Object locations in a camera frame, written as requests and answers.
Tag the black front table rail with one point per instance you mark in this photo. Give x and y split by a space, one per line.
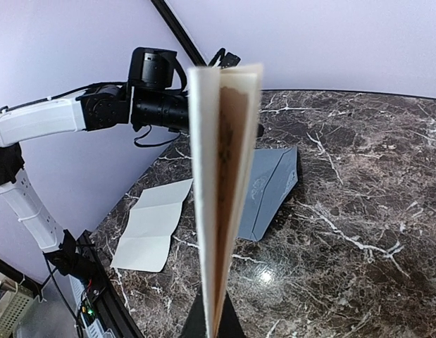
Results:
105 311

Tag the white letter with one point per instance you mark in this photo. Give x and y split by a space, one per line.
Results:
223 107

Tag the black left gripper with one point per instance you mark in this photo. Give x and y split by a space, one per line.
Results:
260 130

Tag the black left frame post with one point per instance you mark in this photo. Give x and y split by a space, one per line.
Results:
179 32

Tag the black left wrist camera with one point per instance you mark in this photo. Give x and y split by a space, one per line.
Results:
224 59

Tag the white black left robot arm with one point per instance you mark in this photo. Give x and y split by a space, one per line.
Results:
64 157

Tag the blue-grey envelope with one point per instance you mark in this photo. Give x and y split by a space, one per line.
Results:
273 176

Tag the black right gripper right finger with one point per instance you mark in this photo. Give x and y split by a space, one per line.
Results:
229 323

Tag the white unfolded paper sheet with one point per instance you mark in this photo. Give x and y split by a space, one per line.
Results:
145 244

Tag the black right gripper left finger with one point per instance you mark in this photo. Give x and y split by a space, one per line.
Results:
195 324

